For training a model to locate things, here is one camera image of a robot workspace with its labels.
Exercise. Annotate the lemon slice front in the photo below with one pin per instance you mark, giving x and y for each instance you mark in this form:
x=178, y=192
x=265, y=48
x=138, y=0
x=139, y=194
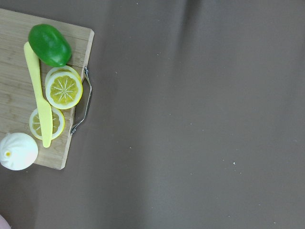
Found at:
x=63, y=90

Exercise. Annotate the lemon slice under knife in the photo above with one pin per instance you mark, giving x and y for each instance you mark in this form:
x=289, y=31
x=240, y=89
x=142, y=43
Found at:
x=57, y=119

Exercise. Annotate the lemon slice behind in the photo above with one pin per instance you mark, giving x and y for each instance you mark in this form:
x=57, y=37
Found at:
x=65, y=68

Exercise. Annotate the green lime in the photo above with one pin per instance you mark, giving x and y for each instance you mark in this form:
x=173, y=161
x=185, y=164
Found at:
x=49, y=45

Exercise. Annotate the bamboo cutting board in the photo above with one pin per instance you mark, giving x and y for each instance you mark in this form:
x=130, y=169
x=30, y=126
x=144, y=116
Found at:
x=17, y=100

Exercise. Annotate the yellow plastic knife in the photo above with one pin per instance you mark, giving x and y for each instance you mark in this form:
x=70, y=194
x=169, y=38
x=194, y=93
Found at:
x=43, y=106

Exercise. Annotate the white steamed bun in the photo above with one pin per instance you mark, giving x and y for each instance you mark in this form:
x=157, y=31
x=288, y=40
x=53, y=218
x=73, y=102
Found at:
x=18, y=151

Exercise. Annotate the metal board handle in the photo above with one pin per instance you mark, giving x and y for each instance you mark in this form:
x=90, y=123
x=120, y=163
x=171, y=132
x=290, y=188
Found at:
x=82, y=108

